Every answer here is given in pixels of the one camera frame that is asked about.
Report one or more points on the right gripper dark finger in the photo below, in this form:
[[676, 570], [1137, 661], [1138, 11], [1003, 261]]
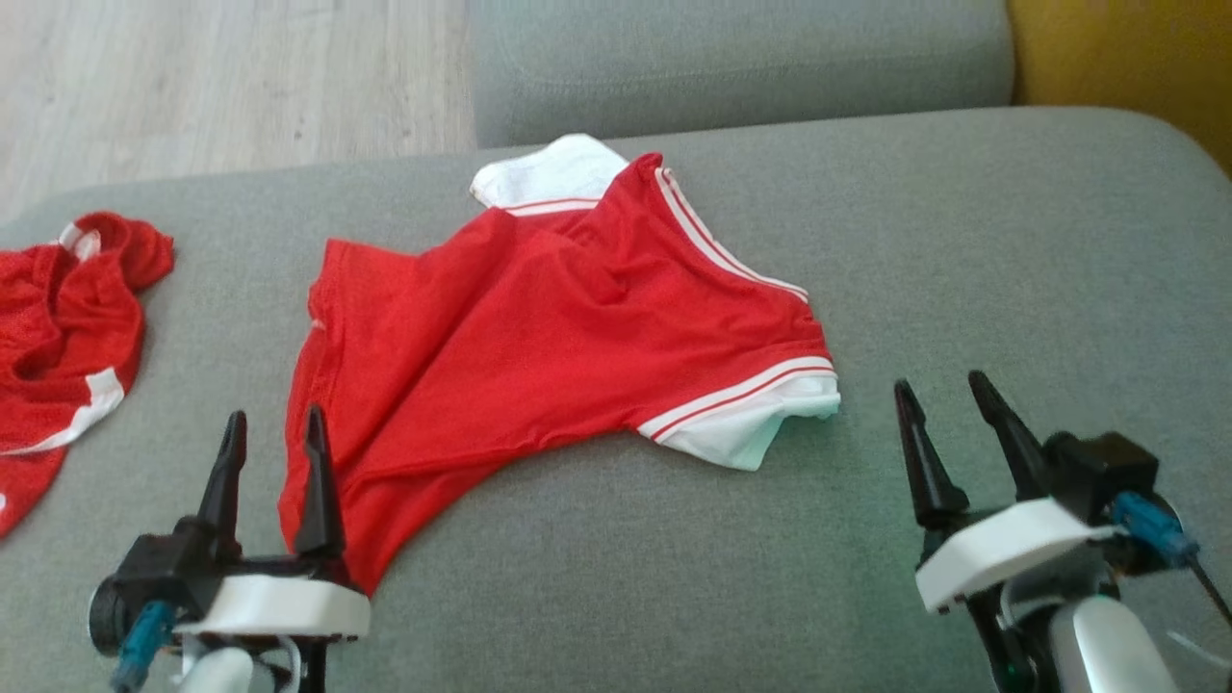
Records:
[[929, 472], [1020, 457]]

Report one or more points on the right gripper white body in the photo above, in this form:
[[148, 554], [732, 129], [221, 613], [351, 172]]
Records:
[[991, 549]]

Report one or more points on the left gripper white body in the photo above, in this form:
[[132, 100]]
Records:
[[279, 606]]

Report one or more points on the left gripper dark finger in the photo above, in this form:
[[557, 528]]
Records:
[[320, 500], [226, 491]]

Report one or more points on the red mesh garment white band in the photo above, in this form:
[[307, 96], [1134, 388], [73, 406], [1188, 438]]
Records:
[[67, 327]]

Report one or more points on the red Bulls basketball jersey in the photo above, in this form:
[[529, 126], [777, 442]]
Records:
[[539, 366]]

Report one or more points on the large grey sofa seat cushion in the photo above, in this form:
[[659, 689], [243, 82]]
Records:
[[1011, 289]]

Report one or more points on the grey stitched sofa cushion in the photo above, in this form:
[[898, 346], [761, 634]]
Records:
[[751, 58]]

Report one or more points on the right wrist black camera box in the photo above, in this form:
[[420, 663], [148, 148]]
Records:
[[1102, 472]]

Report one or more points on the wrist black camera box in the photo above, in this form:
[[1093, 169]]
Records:
[[159, 573], [1102, 472]]

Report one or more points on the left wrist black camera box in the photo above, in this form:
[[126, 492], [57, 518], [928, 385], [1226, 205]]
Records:
[[159, 573]]

